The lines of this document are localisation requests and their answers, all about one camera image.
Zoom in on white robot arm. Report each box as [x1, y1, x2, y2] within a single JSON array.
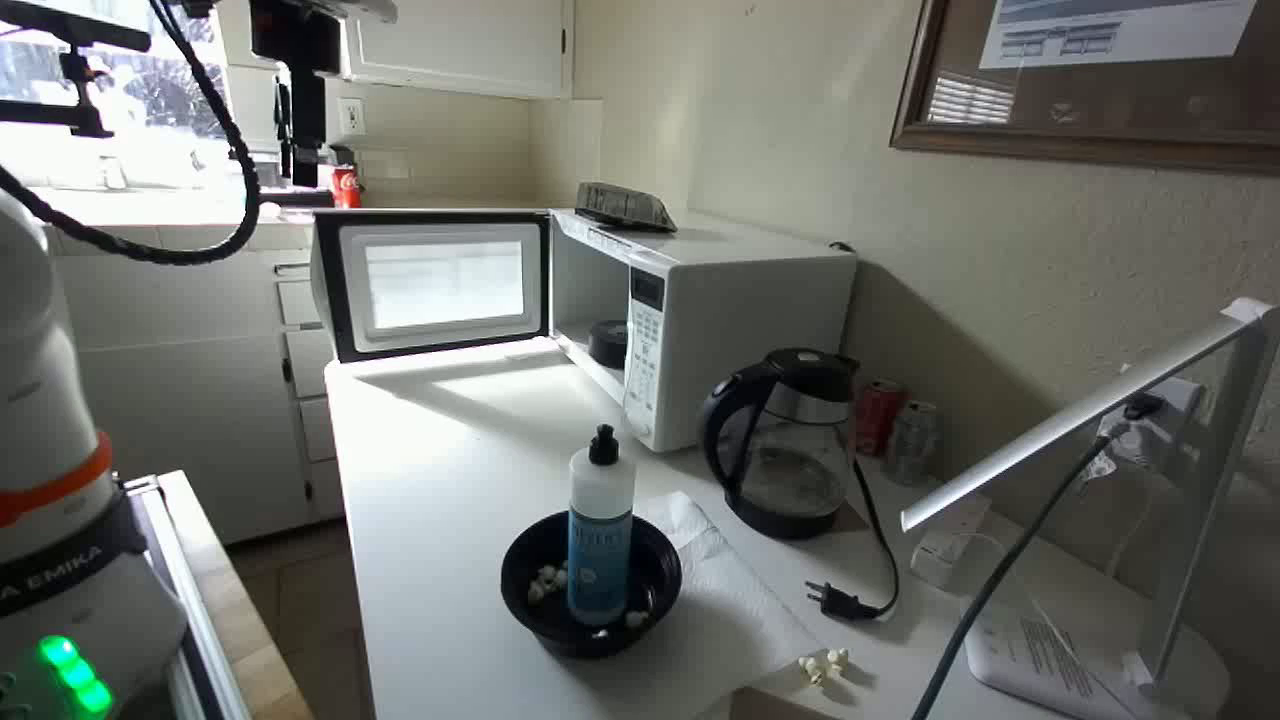
[[0, 201, 185, 720]]

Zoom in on white microwave oven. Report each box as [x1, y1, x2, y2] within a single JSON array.
[[547, 206, 856, 453]]

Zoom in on metal tray on microwave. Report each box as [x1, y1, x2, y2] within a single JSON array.
[[577, 183, 673, 230]]

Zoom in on microwave door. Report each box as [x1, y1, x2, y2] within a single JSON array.
[[311, 206, 547, 364]]

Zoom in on red bottle on far counter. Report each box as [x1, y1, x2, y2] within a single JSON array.
[[329, 144, 365, 206]]

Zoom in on white kitchen cabinet drawers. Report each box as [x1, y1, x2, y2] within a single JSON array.
[[51, 224, 340, 545]]

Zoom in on white blue squeeze bottle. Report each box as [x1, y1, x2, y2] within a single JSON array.
[[568, 423, 635, 624]]

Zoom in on black glass electric kettle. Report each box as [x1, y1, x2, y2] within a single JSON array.
[[699, 346, 856, 541]]

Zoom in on black bowl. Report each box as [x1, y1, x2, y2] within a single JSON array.
[[501, 510, 684, 659]]

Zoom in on red can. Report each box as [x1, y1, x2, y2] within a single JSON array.
[[856, 378, 905, 457]]

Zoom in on silver can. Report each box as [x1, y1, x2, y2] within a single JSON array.
[[883, 398, 941, 484]]

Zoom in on white upper cabinet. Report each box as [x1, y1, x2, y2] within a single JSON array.
[[344, 0, 572, 98]]

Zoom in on small white crumpled pieces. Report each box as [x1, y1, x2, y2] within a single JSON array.
[[797, 647, 854, 683]]

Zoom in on black kettle power cord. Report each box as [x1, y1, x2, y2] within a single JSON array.
[[802, 457, 905, 624]]

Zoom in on black lamp cable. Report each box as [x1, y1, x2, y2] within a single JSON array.
[[907, 393, 1170, 720]]

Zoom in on framed picture on wall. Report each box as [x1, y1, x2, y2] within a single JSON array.
[[893, 0, 1280, 176]]

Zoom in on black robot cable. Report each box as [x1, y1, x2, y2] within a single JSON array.
[[0, 0, 268, 268]]

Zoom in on black camera on stand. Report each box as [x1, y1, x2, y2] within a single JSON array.
[[0, 0, 153, 136]]

